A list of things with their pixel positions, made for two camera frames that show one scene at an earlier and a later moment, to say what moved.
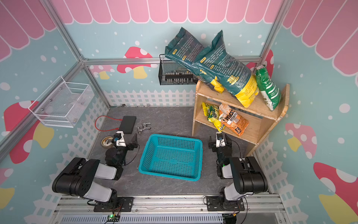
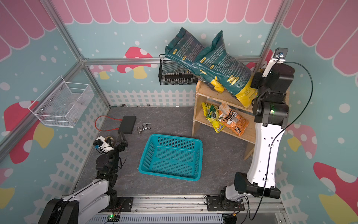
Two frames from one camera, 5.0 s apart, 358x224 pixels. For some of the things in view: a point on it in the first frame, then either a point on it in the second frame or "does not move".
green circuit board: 113,218 does not move
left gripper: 134,140 -> 124,143
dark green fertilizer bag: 184,47 does not move
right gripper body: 215,149 -> 259,81
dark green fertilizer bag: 229,71 does not move
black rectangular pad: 127,124 does not move
